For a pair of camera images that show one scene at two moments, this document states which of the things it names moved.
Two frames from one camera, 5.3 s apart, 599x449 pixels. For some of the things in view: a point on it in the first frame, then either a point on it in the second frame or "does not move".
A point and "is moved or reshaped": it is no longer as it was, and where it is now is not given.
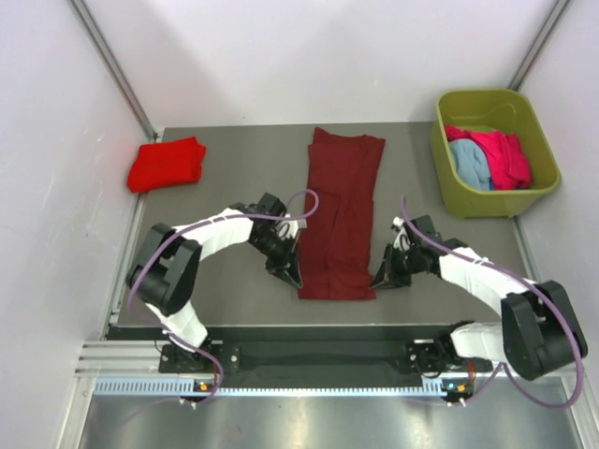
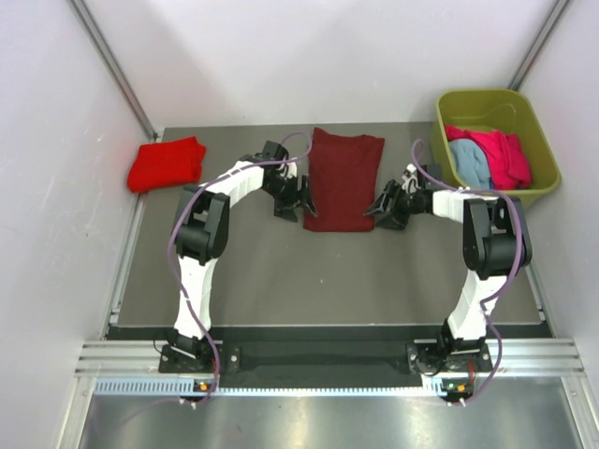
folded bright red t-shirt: x=166 y=164 does not move
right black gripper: x=388 y=275 -> x=391 y=191
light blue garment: x=471 y=163 does not move
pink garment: x=508 y=164 does not move
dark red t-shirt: x=337 y=258 is moved or reshaped
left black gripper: x=285 y=266 -> x=281 y=210
